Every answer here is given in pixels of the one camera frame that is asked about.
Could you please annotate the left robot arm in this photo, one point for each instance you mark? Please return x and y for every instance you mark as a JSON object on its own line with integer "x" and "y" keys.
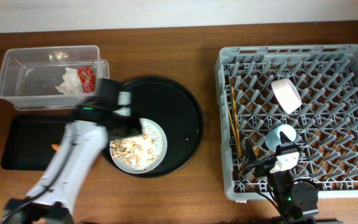
{"x": 100, "y": 119}

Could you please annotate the wooden chopstick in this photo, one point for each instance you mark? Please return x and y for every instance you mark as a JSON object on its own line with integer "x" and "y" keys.
{"x": 233, "y": 130}
{"x": 234, "y": 108}

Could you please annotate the clear plastic bin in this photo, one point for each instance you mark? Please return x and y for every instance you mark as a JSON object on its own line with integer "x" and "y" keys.
{"x": 29, "y": 76}

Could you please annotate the light blue cup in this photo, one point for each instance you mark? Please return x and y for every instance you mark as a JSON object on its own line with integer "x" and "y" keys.
{"x": 273, "y": 137}

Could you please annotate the white napkin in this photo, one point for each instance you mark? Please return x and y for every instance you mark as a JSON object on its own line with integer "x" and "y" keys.
{"x": 71, "y": 83}

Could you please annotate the pink bowl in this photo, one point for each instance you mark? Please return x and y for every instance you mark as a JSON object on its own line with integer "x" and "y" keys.
{"x": 286, "y": 95}

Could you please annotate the round black tray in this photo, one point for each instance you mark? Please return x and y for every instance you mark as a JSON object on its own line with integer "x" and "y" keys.
{"x": 176, "y": 111}

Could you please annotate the grey plate with food scraps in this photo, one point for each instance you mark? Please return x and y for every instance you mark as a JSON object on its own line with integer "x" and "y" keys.
{"x": 141, "y": 153}

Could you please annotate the red snack wrapper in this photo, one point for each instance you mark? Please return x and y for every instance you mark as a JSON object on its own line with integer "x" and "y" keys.
{"x": 87, "y": 78}

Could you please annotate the carrot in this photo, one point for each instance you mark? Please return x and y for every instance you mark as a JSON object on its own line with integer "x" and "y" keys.
{"x": 55, "y": 147}

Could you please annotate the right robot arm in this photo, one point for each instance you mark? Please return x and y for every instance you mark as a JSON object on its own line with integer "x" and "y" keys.
{"x": 294, "y": 199}

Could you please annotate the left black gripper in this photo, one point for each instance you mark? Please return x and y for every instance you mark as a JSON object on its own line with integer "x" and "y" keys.
{"x": 130, "y": 126}

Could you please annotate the grey dishwasher rack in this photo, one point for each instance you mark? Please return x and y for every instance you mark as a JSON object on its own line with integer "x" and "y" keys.
{"x": 326, "y": 123}

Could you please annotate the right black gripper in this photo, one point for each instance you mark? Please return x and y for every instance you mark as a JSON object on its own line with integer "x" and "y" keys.
{"x": 263, "y": 166}

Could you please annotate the black rectangular tray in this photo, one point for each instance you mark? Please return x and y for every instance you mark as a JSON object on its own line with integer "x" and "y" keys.
{"x": 30, "y": 140}

